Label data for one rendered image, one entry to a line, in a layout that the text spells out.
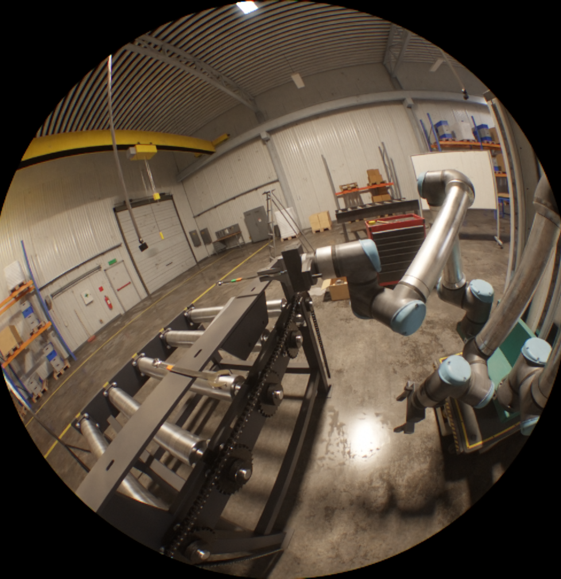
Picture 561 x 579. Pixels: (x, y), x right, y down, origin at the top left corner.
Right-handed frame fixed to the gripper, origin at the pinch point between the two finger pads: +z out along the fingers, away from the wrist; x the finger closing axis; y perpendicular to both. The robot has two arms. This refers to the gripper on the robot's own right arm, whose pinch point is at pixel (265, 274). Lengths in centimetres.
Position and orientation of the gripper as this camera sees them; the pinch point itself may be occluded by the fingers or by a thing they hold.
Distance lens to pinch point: 61.5
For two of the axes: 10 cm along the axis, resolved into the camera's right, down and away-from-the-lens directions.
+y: 3.0, -4.7, 8.3
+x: -3.0, -8.7, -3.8
